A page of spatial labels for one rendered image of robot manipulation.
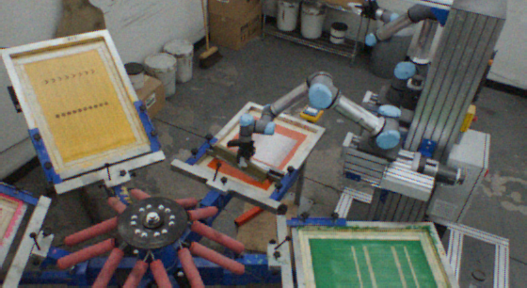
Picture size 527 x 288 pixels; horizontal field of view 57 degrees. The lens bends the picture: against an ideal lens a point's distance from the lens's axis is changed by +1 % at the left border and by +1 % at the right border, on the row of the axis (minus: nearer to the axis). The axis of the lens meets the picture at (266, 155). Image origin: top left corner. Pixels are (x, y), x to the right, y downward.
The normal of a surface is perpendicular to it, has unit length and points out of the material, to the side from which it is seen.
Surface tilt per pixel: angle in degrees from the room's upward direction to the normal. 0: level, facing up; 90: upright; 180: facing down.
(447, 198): 90
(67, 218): 0
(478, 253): 0
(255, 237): 0
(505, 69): 90
